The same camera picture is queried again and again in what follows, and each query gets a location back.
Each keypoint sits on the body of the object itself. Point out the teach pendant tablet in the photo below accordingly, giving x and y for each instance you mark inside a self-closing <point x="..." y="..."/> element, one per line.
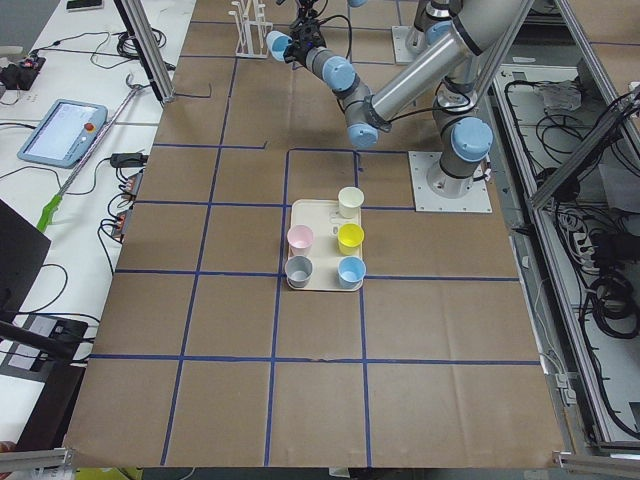
<point x="64" y="134"/>

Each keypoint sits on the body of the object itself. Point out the black monitor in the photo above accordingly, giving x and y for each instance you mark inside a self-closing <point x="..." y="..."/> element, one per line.
<point x="23" y="251"/>

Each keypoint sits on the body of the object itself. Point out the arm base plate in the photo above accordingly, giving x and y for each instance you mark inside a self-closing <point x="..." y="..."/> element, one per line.
<point x="408" y="42"/>
<point x="436" y="192"/>

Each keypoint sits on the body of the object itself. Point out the aluminium frame post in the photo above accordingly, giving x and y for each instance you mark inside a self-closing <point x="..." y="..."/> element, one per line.
<point x="134" y="18"/>

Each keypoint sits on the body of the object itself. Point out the white wire cup rack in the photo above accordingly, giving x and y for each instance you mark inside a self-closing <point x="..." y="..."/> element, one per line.
<point x="252" y="28"/>

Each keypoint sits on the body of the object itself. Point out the pale green plastic cup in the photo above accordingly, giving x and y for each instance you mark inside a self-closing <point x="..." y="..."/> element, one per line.
<point x="350" y="200"/>

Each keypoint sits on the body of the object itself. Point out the light blue plastic cup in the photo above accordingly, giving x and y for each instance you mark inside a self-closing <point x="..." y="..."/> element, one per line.
<point x="351" y="272"/>

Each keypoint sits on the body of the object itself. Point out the cream plastic tray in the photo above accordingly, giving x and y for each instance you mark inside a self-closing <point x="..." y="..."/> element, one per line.
<point x="324" y="219"/>

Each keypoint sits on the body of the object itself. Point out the metal reacher grabber stick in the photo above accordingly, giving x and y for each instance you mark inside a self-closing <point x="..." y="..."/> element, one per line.
<point x="51" y="207"/>

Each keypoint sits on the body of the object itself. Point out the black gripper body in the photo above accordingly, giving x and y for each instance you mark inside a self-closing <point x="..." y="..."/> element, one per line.
<point x="299" y="50"/>

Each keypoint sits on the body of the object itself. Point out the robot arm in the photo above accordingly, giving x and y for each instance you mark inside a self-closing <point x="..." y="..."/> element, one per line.
<point x="472" y="30"/>
<point x="428" y="13"/>

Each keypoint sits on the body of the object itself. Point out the yellow plastic cup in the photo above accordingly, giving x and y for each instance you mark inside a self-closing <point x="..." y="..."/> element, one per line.
<point x="350" y="238"/>

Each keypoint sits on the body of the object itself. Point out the grey plastic cup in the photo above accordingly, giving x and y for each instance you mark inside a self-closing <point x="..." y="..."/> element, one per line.
<point x="298" y="271"/>

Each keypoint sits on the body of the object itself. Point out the pink plastic cup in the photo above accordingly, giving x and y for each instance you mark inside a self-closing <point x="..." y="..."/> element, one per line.
<point x="300" y="239"/>

